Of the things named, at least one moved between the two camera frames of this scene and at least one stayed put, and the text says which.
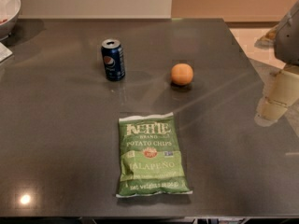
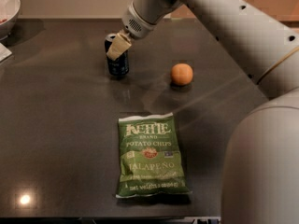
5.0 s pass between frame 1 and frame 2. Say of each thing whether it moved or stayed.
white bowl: stayed
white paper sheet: stayed
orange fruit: stayed
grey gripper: moved
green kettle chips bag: stayed
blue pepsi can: moved
